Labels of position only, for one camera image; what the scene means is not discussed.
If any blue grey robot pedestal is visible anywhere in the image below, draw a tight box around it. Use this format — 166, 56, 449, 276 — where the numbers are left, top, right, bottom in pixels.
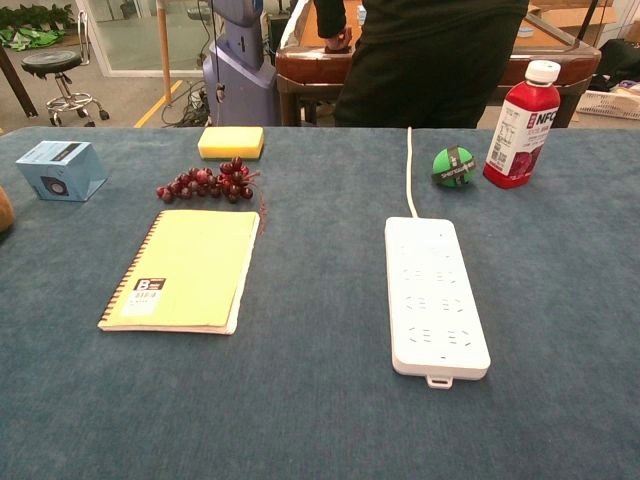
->
202, 0, 281, 127

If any black floor cable tangle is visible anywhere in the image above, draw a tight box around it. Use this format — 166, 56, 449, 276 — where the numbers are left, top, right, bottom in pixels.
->
160, 78, 221, 128

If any brown wooden table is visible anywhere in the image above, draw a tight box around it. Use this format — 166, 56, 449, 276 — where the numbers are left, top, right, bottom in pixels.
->
274, 0, 603, 129

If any white power strip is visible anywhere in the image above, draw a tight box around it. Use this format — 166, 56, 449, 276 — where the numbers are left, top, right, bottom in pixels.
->
383, 215, 492, 390

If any green ball with black band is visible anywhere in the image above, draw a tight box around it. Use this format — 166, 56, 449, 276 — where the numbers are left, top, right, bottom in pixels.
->
431, 144, 477, 189

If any wooden pole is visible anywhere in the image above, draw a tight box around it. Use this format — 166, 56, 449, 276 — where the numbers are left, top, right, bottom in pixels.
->
155, 0, 174, 105

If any yellow spiral notebook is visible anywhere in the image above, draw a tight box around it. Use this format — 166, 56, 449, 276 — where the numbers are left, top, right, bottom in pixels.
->
97, 209, 262, 336

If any black hanging cable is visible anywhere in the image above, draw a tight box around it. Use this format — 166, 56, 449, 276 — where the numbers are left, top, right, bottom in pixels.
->
209, 0, 227, 104

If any green cloth pile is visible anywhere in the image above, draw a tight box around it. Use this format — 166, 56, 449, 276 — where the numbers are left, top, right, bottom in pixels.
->
0, 27, 67, 53

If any red juice bottle white cap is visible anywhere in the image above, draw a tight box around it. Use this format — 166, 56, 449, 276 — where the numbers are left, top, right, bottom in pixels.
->
482, 59, 562, 190

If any yellow sponge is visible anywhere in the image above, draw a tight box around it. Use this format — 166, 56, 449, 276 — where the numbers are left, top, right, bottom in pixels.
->
197, 125, 265, 162

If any person in black clothes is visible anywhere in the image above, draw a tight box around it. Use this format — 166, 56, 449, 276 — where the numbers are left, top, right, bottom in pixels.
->
313, 0, 530, 129

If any light blue cardboard box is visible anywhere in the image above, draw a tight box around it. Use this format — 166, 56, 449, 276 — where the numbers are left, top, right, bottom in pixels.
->
15, 140, 109, 203

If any dark red grape bunch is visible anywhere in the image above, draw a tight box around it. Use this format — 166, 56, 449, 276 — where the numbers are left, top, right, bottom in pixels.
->
155, 156, 262, 205

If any white plastic basket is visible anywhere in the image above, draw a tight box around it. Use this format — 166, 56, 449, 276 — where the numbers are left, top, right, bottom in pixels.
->
575, 88, 640, 121

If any blue table cloth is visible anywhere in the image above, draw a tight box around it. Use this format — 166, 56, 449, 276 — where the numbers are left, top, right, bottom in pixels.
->
0, 125, 640, 480

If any brown plush toy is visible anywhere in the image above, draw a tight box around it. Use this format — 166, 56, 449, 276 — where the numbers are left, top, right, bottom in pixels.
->
0, 185, 16, 234

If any black stool with chrome base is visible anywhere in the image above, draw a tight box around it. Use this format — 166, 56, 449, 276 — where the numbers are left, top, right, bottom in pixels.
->
20, 49, 111, 128

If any white cable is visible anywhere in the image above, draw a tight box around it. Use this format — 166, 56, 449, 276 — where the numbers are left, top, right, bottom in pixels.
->
405, 126, 420, 219

